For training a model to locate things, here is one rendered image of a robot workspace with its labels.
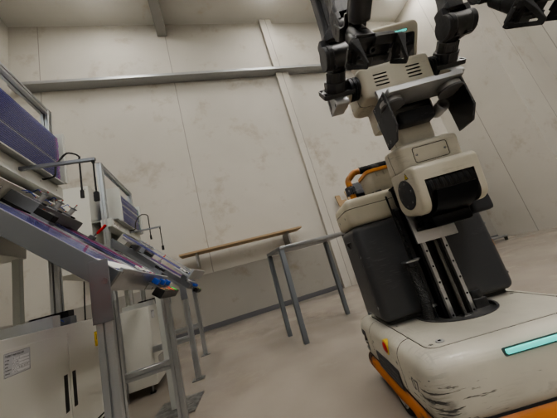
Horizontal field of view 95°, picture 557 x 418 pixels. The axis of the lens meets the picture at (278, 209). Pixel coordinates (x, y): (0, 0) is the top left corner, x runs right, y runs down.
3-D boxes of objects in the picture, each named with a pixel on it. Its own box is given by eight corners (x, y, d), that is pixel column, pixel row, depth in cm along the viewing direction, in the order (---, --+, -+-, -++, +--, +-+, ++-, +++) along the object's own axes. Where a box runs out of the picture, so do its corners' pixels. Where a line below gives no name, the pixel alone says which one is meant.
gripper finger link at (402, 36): (421, 42, 57) (400, 29, 63) (391, 46, 57) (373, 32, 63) (410, 74, 63) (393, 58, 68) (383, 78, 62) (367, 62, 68)
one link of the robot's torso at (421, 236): (410, 245, 101) (388, 188, 107) (477, 226, 102) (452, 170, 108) (452, 237, 75) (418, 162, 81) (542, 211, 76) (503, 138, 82)
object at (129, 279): (161, 289, 138) (168, 277, 140) (108, 290, 76) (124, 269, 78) (158, 288, 138) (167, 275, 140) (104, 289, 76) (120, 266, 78)
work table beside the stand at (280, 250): (375, 316, 226) (346, 230, 245) (305, 344, 202) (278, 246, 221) (348, 313, 267) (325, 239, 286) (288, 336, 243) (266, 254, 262)
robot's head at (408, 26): (350, 78, 109) (346, 36, 102) (396, 65, 109) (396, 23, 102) (364, 78, 96) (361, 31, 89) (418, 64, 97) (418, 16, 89)
